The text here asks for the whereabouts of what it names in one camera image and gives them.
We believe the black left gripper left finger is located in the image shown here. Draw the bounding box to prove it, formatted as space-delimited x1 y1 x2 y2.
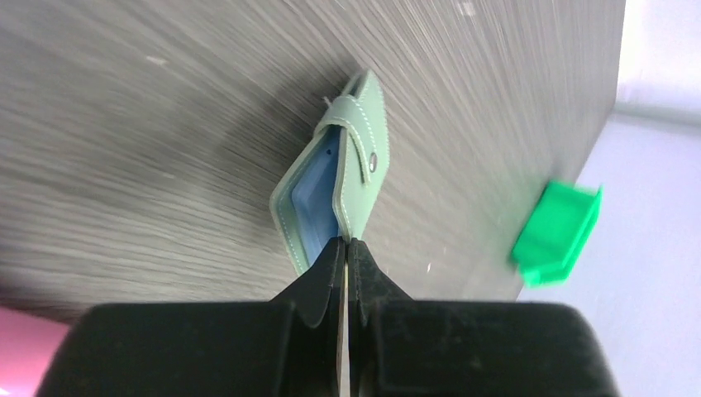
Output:
273 237 346 396

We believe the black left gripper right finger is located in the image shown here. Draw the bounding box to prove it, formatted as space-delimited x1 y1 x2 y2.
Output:
346 238 412 396

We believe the mint green card holder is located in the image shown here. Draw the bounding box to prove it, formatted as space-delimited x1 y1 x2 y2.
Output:
269 70 390 275

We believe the green plastic bin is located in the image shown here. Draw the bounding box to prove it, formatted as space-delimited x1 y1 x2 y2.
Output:
511 180 603 288

